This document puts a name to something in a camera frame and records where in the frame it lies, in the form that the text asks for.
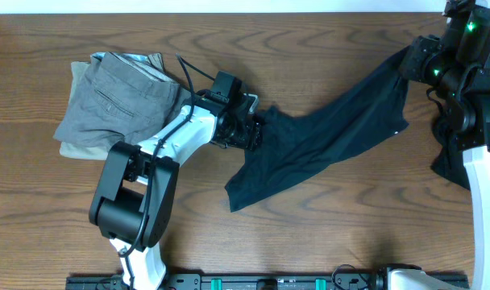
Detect black t-shirt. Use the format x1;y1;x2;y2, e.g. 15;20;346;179
225;49;409;212

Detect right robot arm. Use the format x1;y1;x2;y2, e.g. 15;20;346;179
400;1;490;289

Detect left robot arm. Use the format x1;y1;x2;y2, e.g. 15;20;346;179
89;72;261;289

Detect black garment pile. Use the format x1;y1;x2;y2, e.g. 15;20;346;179
426;88;470;190

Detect grey folded trousers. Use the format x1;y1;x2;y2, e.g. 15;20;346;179
52;52;193;149

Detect beige folded garment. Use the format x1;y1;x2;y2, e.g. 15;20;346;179
59;52;165;162

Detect black mounting rail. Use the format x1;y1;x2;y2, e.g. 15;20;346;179
65;264;469;290

